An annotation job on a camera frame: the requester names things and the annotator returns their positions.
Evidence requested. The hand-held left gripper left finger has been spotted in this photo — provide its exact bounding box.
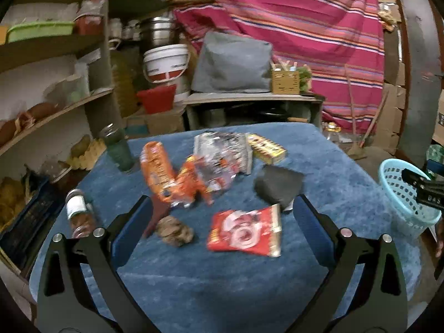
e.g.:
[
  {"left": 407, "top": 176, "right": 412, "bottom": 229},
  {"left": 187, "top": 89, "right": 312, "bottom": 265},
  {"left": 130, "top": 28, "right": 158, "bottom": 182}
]
[{"left": 36, "top": 194, "right": 163, "bottom": 333}]

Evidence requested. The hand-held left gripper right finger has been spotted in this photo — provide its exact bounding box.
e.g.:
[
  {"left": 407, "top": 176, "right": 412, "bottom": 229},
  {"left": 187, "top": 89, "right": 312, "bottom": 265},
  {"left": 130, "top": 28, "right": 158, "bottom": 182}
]
[{"left": 293, "top": 193, "right": 410, "bottom": 333}]

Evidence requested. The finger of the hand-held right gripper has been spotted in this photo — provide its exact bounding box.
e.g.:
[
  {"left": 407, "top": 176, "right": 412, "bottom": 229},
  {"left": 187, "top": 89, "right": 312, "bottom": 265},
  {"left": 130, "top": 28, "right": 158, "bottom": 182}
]
[{"left": 402, "top": 168, "right": 434, "bottom": 188}]

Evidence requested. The light blue plastic basket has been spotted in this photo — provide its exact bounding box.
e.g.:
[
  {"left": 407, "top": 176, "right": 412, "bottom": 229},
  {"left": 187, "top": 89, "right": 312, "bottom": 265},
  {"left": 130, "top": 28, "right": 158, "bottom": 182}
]
[{"left": 378, "top": 158, "right": 442, "bottom": 240}]

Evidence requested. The orange snack bag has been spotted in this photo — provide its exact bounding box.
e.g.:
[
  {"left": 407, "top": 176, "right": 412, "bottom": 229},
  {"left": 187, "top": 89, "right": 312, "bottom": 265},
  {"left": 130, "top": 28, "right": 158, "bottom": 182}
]
[{"left": 140, "top": 141, "right": 178, "bottom": 209}]

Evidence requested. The maroon sponge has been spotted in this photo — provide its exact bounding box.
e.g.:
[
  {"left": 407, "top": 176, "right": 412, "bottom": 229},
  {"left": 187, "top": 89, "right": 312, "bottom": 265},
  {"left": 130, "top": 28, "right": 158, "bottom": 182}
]
[{"left": 143, "top": 196, "right": 171, "bottom": 239}]

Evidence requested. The brown crumpled paper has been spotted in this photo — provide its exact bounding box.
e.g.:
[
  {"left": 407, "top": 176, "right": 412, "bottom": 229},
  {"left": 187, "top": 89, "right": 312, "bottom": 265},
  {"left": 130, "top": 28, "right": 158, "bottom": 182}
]
[{"left": 155, "top": 216, "right": 195, "bottom": 248}]

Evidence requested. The black scouring pad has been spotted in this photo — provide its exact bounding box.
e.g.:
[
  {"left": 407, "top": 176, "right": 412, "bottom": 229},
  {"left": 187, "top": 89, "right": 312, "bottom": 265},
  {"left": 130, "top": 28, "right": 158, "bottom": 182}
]
[{"left": 254, "top": 165, "right": 304, "bottom": 212}]

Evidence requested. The white label glass jar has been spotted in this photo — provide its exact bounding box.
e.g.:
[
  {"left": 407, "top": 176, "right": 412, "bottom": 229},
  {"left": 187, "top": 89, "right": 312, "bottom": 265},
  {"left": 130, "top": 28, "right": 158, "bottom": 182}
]
[{"left": 65, "top": 188, "right": 98, "bottom": 238}]

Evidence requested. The red snack packet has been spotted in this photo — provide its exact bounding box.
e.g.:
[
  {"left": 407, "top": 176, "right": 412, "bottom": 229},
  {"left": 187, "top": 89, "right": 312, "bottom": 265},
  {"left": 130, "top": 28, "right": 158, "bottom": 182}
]
[{"left": 207, "top": 204, "right": 281, "bottom": 258}]

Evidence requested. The stack of cardboard boxes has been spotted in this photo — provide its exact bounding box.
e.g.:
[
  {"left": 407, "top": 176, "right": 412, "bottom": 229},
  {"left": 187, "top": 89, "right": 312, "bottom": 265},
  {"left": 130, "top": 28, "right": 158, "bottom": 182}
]
[{"left": 376, "top": 59, "right": 407, "bottom": 155}]

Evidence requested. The crumpled orange wrapper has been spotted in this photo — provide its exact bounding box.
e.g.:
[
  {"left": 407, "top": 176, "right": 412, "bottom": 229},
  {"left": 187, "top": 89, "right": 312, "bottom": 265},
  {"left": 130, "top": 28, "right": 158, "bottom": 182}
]
[{"left": 173, "top": 155, "right": 217, "bottom": 206}]

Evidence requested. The green glass jar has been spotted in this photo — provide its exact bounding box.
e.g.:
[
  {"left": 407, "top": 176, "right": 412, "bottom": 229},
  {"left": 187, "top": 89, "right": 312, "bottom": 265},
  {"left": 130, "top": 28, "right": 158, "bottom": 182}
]
[{"left": 100, "top": 124, "right": 136, "bottom": 173}]

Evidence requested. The yellow egg tray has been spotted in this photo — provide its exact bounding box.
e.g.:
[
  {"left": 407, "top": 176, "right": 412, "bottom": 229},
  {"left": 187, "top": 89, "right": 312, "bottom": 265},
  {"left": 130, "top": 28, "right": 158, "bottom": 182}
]
[{"left": 67, "top": 139, "right": 106, "bottom": 171}]

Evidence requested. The yellow cardboard box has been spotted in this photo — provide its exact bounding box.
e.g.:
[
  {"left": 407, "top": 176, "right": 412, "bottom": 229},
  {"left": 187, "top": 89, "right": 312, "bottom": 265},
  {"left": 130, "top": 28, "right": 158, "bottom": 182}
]
[{"left": 247, "top": 133, "right": 288, "bottom": 165}]

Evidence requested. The clear plastic bottle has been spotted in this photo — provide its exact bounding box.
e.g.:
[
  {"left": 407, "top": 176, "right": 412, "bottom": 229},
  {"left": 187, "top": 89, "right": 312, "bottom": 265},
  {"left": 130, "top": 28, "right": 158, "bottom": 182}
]
[{"left": 322, "top": 122, "right": 342, "bottom": 143}]

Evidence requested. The brown potato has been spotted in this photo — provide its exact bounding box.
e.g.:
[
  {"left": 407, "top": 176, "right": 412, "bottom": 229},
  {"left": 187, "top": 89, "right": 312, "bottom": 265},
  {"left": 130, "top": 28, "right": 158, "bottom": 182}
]
[{"left": 71, "top": 135, "right": 92, "bottom": 157}]

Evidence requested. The black plastic crate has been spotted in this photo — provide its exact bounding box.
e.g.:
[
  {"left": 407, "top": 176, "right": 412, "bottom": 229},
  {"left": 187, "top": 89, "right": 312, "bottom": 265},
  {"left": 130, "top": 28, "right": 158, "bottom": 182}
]
[{"left": 0, "top": 177, "right": 66, "bottom": 278}]

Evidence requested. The brown cardboard box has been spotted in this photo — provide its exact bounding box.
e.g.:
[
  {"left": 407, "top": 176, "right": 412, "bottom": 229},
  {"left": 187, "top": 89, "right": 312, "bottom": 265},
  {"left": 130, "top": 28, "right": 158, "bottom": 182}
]
[{"left": 125, "top": 109, "right": 186, "bottom": 137}]

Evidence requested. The silver printed wrapper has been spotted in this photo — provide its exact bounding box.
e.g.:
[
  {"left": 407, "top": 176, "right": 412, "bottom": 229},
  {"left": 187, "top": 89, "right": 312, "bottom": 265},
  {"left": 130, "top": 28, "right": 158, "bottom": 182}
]
[{"left": 193, "top": 131, "right": 254, "bottom": 192}]

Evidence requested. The red plastic basin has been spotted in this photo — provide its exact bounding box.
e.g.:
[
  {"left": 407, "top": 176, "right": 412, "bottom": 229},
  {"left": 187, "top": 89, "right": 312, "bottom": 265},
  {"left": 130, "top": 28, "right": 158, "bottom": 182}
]
[{"left": 136, "top": 84, "right": 177, "bottom": 115}]

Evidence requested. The low wooden table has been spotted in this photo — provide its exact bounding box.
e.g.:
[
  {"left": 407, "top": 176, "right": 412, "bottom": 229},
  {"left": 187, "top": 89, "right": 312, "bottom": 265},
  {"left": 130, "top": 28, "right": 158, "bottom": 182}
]
[{"left": 182, "top": 92, "right": 325, "bottom": 132}]

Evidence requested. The woven yellow basket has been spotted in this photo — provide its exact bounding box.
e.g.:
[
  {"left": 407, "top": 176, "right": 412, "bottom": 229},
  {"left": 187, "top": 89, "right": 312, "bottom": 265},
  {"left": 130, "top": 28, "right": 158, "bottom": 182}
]
[{"left": 111, "top": 50, "right": 140, "bottom": 118}]

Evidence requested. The white plastic bucket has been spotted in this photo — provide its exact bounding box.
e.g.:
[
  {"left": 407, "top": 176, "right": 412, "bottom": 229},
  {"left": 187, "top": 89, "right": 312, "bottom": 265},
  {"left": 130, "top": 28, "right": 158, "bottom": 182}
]
[{"left": 143, "top": 44, "right": 190, "bottom": 84}]

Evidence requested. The wooden shelf unit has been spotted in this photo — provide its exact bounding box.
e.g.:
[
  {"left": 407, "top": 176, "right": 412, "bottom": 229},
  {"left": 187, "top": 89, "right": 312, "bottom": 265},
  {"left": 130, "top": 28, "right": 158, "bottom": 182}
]
[{"left": 0, "top": 0, "right": 122, "bottom": 188}]

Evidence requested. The grey cushion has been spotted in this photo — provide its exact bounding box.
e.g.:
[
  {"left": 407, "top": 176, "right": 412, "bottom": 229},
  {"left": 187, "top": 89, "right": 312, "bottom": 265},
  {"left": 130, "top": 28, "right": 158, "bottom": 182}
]
[{"left": 191, "top": 31, "right": 273, "bottom": 94}]

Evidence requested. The metal pot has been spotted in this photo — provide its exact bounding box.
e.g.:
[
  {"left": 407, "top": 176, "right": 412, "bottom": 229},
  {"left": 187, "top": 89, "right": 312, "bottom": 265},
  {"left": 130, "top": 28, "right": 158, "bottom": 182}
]
[{"left": 140, "top": 17, "right": 176, "bottom": 47}]

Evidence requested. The pink striped cloth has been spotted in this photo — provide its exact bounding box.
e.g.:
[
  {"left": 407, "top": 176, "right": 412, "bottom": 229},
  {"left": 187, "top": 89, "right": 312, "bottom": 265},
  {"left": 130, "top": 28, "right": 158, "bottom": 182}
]
[{"left": 165, "top": 0, "right": 387, "bottom": 134}]

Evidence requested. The green plastic tray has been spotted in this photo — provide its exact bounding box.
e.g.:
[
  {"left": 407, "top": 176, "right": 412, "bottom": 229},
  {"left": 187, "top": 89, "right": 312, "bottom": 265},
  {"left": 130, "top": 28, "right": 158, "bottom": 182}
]
[{"left": 6, "top": 21, "right": 75, "bottom": 43}]

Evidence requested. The wooden handle broom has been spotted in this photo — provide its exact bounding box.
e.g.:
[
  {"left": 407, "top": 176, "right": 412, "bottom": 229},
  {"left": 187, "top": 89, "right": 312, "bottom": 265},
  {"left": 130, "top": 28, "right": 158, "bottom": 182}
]
[{"left": 343, "top": 64, "right": 389, "bottom": 160}]

